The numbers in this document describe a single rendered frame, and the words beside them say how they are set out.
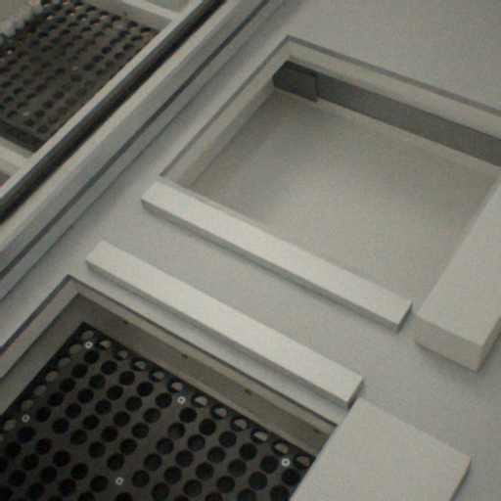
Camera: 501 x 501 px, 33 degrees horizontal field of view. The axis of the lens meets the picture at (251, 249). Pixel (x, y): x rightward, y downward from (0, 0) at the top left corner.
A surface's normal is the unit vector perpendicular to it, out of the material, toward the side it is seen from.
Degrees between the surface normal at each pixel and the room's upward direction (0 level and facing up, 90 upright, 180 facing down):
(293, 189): 0
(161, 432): 0
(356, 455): 0
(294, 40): 90
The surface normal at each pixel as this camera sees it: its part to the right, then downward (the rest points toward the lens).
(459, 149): -0.56, 0.70
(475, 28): -0.11, -0.59
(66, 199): 0.82, 0.40
